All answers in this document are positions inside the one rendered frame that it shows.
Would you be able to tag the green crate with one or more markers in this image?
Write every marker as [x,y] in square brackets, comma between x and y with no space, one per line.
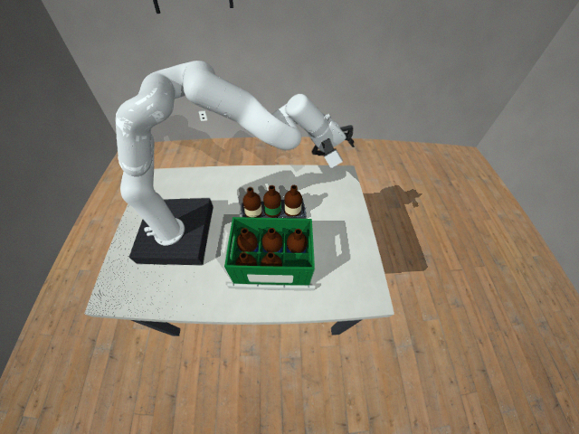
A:
[297,268]

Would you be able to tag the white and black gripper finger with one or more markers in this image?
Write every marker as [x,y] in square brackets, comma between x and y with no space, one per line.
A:
[348,134]
[315,151]

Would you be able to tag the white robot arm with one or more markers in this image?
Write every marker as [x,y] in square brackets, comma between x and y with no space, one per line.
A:
[154,104]

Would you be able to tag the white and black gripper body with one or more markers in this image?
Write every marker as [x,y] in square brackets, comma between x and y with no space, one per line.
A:
[336,136]

